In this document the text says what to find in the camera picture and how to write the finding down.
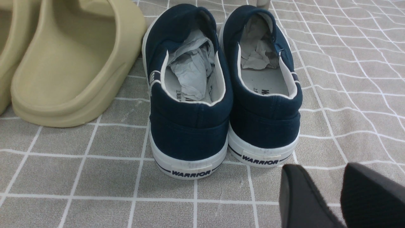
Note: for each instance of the navy slip-on shoe right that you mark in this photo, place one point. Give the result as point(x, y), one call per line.
point(264, 123)

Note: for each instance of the navy slip-on shoe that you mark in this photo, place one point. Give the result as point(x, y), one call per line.
point(190, 92)
point(264, 123)

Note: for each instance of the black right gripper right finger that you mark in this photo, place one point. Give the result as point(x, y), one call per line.
point(371, 200)

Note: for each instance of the navy slip-on shoe left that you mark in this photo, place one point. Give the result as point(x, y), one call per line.
point(190, 92)

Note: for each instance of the olive slipper left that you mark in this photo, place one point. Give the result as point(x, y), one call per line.
point(18, 23)

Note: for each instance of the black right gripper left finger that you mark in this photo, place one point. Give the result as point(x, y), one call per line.
point(301, 203)

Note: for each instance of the olive slipper right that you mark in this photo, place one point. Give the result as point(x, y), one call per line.
point(74, 66)

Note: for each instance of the olive slipper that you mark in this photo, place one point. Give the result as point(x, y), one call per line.
point(74, 66)
point(18, 23)

